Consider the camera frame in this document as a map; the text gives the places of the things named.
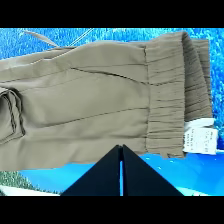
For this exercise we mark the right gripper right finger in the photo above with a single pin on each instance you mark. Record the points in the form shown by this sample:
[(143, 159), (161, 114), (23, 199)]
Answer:
[(140, 176)]

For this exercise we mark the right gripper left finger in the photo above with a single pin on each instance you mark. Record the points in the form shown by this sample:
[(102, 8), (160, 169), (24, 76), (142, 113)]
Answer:
[(103, 176)]

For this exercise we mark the brown trousers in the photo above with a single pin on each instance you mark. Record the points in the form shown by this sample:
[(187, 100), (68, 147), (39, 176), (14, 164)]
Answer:
[(93, 110)]

